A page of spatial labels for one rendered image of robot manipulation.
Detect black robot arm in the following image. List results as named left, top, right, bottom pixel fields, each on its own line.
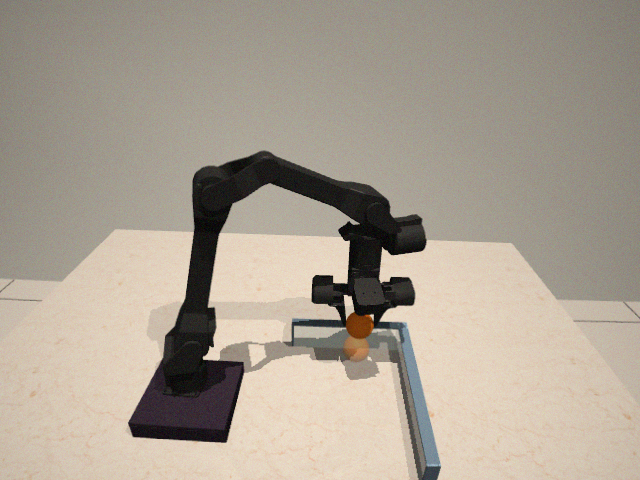
left=162, top=150, right=427, bottom=398

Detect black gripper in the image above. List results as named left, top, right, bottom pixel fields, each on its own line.
left=312, top=258, right=416, bottom=327

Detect low clear corner walls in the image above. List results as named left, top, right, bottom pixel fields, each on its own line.
left=293, top=326, right=426, bottom=480

